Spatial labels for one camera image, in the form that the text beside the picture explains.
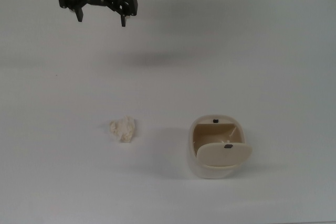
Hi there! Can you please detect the crumpled white paper trash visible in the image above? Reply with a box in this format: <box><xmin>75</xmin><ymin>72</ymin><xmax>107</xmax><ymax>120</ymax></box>
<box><xmin>109</xmin><ymin>115</ymin><xmax>138</xmax><ymax>144</ymax></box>

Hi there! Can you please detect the small cream bin with lid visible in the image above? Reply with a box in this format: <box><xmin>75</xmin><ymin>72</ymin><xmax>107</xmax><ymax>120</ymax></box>
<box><xmin>186</xmin><ymin>114</ymin><xmax>253</xmax><ymax>180</ymax></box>

